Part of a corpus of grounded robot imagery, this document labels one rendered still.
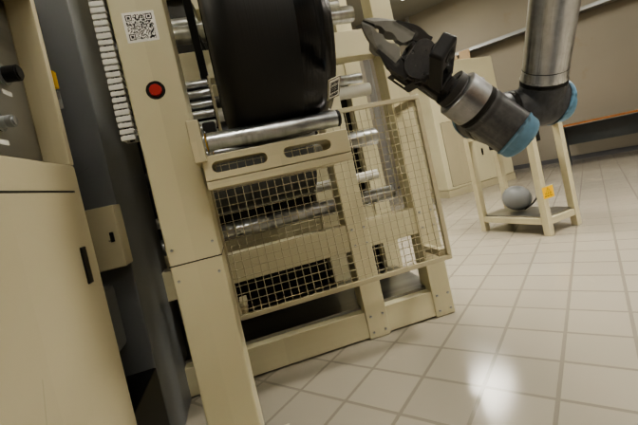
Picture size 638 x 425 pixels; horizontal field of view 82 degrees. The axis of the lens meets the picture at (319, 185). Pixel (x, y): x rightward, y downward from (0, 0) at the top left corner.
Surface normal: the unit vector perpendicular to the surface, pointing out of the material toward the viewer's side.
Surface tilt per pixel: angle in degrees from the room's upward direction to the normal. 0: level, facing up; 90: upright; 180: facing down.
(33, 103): 90
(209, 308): 90
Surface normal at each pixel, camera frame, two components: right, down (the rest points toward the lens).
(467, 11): -0.58, 0.16
